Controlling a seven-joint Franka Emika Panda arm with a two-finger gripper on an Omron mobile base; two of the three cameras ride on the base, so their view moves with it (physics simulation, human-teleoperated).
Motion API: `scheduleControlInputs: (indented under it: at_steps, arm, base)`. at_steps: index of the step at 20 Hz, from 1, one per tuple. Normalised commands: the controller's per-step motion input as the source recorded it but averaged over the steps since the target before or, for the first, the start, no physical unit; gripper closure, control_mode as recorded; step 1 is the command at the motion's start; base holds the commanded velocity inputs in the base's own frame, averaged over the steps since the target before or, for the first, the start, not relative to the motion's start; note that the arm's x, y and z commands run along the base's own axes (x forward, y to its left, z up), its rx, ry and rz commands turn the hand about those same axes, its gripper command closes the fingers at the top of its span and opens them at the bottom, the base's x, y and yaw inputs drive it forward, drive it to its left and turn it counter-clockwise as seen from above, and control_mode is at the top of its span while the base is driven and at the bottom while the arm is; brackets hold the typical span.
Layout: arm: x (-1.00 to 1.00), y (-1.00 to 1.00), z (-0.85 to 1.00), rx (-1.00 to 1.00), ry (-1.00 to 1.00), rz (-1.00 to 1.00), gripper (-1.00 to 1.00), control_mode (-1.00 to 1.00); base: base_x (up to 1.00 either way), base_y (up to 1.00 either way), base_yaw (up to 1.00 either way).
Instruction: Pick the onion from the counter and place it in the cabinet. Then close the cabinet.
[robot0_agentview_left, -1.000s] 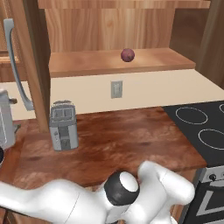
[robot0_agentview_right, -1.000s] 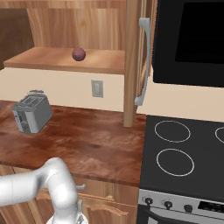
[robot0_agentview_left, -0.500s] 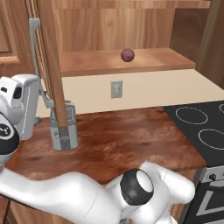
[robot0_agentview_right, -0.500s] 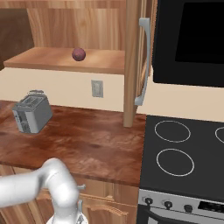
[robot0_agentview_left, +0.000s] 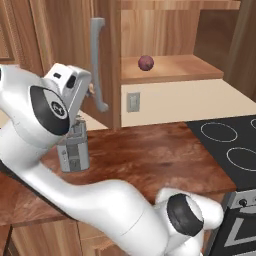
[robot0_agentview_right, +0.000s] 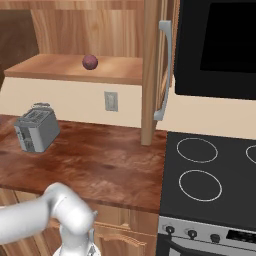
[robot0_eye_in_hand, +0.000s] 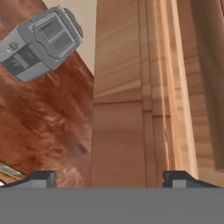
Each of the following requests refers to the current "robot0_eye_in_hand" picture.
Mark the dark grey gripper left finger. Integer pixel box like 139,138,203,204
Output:
3,170,58,189

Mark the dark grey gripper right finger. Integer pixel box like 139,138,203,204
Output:
162,170,221,189

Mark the wooden base cabinet front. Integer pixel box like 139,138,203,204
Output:
0,162,28,186

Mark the tall wooden cabinet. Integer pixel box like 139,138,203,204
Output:
89,0,224,189

